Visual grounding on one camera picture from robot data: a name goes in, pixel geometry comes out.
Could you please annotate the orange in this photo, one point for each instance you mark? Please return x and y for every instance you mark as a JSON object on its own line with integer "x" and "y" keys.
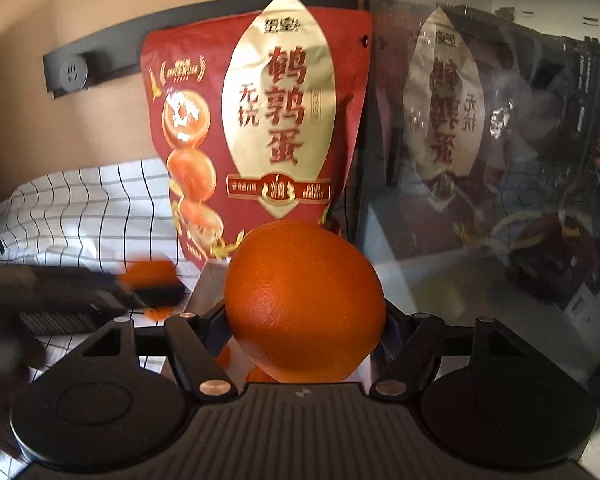
{"x": 260, "y": 376}
{"x": 305, "y": 305}
{"x": 150, "y": 272}

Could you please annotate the black wall socket rail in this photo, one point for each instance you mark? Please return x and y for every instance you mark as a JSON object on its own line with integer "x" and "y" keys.
{"x": 105, "y": 60}

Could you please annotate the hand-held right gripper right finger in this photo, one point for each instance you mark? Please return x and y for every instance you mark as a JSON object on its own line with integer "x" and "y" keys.
{"x": 397, "y": 330}

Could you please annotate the white checked cloth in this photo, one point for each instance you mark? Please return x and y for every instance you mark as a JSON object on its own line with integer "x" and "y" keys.
{"x": 80, "y": 210}

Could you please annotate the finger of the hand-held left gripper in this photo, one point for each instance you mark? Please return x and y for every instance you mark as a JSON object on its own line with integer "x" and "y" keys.
{"x": 157, "y": 295}

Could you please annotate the black monitor screen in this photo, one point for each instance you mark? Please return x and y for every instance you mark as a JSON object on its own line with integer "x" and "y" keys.
{"x": 505, "y": 160}

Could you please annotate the red snack bag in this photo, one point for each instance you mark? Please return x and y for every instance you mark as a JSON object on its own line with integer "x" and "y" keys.
{"x": 280, "y": 110}

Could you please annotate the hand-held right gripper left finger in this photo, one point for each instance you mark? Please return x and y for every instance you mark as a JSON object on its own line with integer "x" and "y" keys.
{"x": 212, "y": 327}

